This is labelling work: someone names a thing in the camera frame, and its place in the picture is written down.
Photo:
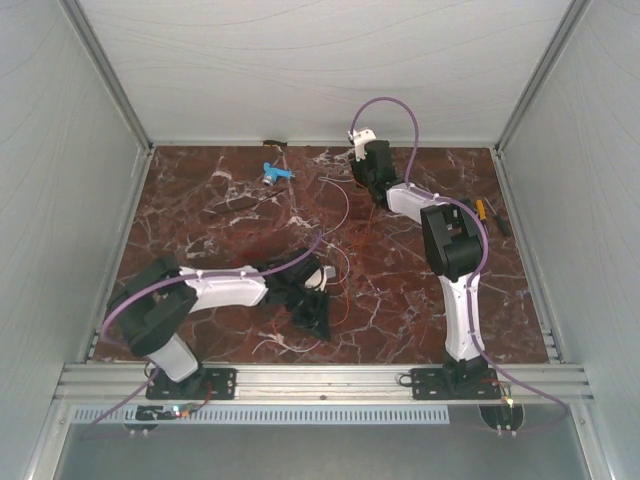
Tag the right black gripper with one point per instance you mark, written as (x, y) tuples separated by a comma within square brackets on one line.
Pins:
[(355, 166)]

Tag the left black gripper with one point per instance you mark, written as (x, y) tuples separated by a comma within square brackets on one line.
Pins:
[(318, 319)]

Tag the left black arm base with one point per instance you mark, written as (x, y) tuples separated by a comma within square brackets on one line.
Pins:
[(208, 382)]

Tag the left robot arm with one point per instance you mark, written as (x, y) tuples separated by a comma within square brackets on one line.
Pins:
[(150, 308)]

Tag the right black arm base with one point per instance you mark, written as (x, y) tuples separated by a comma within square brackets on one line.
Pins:
[(442, 384)]

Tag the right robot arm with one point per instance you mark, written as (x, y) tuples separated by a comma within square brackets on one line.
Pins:
[(456, 249)]

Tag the blue connector plug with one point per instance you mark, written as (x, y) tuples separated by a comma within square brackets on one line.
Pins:
[(272, 174)]

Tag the black yellow edge clip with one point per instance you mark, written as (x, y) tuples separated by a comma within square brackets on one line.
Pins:
[(274, 143)]

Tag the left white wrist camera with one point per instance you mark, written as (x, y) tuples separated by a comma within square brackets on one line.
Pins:
[(318, 280)]

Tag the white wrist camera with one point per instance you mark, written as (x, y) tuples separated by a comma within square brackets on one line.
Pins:
[(359, 139), (318, 280)]

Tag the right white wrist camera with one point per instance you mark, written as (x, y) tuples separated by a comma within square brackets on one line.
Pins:
[(359, 139)]

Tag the yellow handled screwdriver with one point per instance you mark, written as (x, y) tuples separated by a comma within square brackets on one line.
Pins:
[(481, 211)]

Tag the black handled screwdriver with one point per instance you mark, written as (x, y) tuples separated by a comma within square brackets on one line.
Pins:
[(503, 225)]

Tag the aluminium front rail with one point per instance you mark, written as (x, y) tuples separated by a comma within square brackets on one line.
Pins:
[(308, 383)]

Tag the slotted grey cable duct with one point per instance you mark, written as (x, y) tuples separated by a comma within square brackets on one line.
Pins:
[(269, 415)]

